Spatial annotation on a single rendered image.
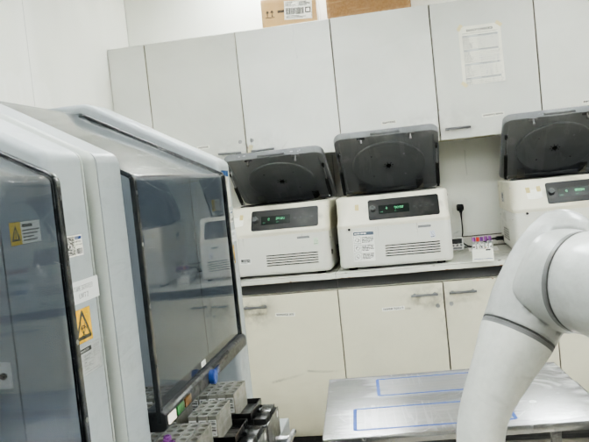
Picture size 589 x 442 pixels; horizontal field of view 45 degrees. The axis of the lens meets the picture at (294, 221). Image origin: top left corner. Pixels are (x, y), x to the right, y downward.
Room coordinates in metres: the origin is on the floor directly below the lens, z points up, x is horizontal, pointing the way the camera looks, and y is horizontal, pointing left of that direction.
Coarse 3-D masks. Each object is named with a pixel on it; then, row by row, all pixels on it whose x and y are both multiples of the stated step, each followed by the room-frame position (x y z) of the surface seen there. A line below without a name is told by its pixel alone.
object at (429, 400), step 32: (352, 384) 1.85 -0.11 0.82; (384, 384) 1.82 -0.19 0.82; (416, 384) 1.79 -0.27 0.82; (448, 384) 1.77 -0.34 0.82; (544, 384) 1.69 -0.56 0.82; (576, 384) 1.66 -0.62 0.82; (352, 416) 1.60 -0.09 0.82; (384, 416) 1.58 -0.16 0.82; (416, 416) 1.56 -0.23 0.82; (448, 416) 1.54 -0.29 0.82; (512, 416) 1.50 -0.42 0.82; (544, 416) 1.48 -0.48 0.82; (576, 416) 1.46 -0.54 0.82
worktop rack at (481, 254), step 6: (480, 246) 3.45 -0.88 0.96; (492, 246) 3.40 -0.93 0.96; (474, 252) 3.38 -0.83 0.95; (480, 252) 3.37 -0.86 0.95; (486, 252) 3.36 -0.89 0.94; (492, 252) 3.36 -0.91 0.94; (474, 258) 3.38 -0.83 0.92; (480, 258) 3.37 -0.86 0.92; (486, 258) 3.36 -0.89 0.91; (492, 258) 3.36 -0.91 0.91
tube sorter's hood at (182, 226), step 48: (96, 144) 1.42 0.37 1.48; (144, 144) 1.76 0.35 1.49; (144, 192) 1.25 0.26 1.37; (192, 192) 1.52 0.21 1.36; (144, 240) 1.22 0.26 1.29; (192, 240) 1.49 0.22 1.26; (144, 288) 1.20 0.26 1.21; (192, 288) 1.45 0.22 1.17; (192, 336) 1.42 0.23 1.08; (240, 336) 1.76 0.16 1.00; (192, 384) 1.36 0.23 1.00
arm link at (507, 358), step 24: (480, 336) 0.95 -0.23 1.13; (504, 336) 0.92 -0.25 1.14; (528, 336) 0.91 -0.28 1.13; (480, 360) 0.93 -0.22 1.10; (504, 360) 0.91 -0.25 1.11; (528, 360) 0.91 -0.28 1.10; (480, 384) 0.91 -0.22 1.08; (504, 384) 0.90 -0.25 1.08; (528, 384) 0.92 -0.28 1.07; (480, 408) 0.90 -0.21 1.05; (504, 408) 0.90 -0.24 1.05; (480, 432) 0.90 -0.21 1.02; (504, 432) 0.91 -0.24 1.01
